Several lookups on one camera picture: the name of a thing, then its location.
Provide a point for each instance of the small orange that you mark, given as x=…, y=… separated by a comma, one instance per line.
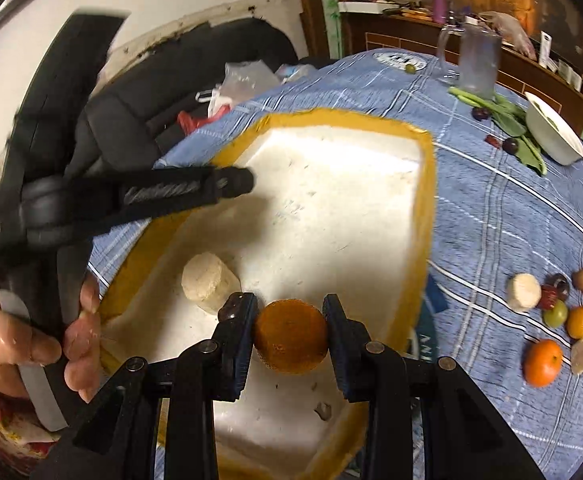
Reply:
x=574, y=325

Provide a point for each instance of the large orange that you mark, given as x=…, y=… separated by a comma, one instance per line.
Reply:
x=291, y=336

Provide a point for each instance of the purple thermos bottle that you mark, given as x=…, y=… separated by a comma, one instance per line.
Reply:
x=439, y=11

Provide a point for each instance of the dark purple plum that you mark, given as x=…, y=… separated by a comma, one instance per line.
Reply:
x=561, y=284

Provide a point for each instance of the person left hand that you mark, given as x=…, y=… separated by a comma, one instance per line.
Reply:
x=21, y=344

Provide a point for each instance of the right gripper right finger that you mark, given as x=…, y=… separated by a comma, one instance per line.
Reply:
x=346, y=339

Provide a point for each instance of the red plastic bag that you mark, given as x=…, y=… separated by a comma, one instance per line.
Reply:
x=189, y=124

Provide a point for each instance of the glass pitcher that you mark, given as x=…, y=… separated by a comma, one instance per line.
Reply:
x=479, y=57

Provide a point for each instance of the green grape fruit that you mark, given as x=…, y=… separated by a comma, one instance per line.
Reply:
x=557, y=315

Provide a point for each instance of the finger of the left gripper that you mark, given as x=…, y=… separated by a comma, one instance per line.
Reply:
x=171, y=194

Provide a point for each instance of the green leaves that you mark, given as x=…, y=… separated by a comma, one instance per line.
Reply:
x=511, y=119

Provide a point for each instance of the white bowl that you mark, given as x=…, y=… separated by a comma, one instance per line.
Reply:
x=552, y=132

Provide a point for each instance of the white plastic bag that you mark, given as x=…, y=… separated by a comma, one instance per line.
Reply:
x=511, y=31

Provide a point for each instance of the blue plaid tablecloth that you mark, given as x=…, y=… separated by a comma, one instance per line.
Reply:
x=495, y=218

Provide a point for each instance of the white foam chunk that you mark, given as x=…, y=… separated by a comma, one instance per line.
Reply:
x=208, y=282

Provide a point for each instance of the yellow foam tray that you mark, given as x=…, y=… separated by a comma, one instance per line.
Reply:
x=343, y=204

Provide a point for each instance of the brown kiwi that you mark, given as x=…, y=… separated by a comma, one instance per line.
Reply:
x=577, y=280

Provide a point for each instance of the dark red plum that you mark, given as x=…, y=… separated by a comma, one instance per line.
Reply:
x=549, y=296

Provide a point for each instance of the dark grape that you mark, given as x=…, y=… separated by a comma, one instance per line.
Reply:
x=480, y=113

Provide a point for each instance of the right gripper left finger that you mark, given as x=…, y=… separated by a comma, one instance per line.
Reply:
x=235, y=336

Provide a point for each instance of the wooden sideboard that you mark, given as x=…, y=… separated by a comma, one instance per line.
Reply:
x=517, y=73

